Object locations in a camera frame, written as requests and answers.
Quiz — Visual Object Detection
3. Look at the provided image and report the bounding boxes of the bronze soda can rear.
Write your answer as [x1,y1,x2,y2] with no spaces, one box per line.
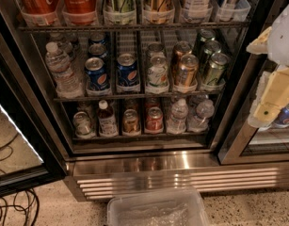
[171,40,192,75]

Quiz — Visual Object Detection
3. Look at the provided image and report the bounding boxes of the white green soda can front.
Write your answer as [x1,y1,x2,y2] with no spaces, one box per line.
[146,56,169,90]

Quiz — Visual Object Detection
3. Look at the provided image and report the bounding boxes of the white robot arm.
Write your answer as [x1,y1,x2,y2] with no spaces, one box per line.
[247,4,289,128]

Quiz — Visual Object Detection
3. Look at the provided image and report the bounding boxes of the red coca-cola bottle left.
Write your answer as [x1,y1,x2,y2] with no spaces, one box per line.
[22,0,59,26]

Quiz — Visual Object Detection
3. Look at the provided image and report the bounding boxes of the blue white bottle top shelf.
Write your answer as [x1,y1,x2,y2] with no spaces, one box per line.
[212,0,250,23]

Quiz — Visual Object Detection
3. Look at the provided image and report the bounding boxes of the black cables on floor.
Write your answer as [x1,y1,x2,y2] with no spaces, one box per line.
[0,187,40,226]

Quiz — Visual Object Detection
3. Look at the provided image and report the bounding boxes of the steel fridge vent grille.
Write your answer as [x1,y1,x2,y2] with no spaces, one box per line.
[64,162,289,202]

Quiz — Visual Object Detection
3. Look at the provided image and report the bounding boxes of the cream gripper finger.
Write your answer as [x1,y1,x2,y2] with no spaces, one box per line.
[246,26,272,55]
[248,65,289,128]

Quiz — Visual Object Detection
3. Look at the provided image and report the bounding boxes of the water bottle bottom shelf left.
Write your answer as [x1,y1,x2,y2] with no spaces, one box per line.
[167,98,188,135]

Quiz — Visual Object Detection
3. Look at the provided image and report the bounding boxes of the white green soda can rear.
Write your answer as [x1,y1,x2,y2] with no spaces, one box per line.
[146,42,165,60]

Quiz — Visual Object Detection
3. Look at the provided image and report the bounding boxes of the open glass fridge door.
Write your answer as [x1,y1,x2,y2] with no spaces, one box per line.
[0,8,65,197]

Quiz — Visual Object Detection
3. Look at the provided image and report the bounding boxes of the green soda can middle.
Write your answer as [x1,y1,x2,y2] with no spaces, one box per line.
[199,40,221,72]

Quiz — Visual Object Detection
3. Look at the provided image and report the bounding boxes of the orange can bottom shelf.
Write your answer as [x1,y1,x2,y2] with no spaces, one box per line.
[122,109,140,135]

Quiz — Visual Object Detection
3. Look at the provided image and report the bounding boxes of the green tall can top shelf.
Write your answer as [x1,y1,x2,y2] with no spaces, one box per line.
[104,0,136,25]

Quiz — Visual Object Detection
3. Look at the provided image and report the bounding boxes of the water bottle behind front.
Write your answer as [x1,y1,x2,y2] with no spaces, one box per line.
[50,33,76,61]

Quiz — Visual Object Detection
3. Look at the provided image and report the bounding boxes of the white label bottle top shelf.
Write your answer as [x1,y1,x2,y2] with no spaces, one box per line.
[179,0,213,24]

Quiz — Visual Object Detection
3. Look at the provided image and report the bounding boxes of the right glass fridge door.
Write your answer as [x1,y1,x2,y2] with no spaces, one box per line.
[217,3,289,166]

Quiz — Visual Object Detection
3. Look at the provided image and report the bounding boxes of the blue pepsi can column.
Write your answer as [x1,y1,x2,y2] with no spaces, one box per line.
[116,53,139,93]

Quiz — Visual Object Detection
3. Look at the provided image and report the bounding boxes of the middle wire shelf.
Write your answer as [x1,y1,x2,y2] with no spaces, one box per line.
[54,90,223,103]

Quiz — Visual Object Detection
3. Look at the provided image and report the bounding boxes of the blue pepsi can front left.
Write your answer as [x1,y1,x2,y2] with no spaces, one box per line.
[85,57,110,91]

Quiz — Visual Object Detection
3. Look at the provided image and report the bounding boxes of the wire shelf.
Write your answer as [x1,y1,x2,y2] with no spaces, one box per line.
[54,90,223,103]
[19,21,249,33]

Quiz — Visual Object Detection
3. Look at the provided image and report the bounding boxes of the gold tall can top shelf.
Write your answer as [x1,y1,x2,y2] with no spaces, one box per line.
[143,0,174,24]

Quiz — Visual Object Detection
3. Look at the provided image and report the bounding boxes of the white green soda can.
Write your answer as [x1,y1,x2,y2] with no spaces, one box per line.
[146,42,165,60]
[146,56,169,90]

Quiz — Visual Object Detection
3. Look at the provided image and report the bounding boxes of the bronze soda can front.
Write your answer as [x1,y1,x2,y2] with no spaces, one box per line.
[174,54,199,92]

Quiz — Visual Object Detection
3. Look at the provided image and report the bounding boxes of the bronze soda can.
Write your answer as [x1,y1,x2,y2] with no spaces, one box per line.
[171,40,192,75]
[174,54,199,92]

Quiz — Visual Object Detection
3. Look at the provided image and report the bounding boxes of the clear plastic bin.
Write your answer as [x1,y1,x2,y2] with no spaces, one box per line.
[107,187,211,226]

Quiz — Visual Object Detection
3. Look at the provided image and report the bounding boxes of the clear water bottle middle shelf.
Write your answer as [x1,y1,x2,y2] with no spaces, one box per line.
[45,42,84,99]

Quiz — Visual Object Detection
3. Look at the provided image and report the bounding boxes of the brown drink bottle white cap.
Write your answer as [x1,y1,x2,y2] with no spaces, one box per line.
[97,100,118,137]

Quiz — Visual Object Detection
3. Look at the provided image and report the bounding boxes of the red can bottom shelf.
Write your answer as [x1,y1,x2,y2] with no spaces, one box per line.
[145,106,164,134]

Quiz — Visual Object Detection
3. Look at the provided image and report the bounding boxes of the blue pepsi can second row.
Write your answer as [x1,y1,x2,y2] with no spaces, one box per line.
[88,43,108,60]

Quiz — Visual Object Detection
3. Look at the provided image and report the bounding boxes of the silver can bottom left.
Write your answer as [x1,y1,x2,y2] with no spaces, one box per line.
[72,111,96,139]

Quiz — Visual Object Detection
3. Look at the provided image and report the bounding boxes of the water bottle bottom shelf right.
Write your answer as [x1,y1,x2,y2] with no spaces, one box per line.
[187,99,215,133]

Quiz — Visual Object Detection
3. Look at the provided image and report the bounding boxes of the top wire shelf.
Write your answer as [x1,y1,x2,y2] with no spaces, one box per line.
[19,21,249,33]

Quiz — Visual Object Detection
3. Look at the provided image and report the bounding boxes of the blue pepsi can back row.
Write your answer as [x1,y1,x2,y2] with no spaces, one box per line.
[88,32,107,45]

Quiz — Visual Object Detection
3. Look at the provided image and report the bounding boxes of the pepsi can right compartment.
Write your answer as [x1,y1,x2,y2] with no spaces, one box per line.
[273,104,289,128]

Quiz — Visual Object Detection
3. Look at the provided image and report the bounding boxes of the red coca-cola bottle right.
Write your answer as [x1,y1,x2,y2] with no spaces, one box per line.
[64,0,96,25]

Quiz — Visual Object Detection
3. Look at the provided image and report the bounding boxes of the red coca-cola bottle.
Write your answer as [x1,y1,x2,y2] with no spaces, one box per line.
[64,0,96,25]
[22,0,59,26]

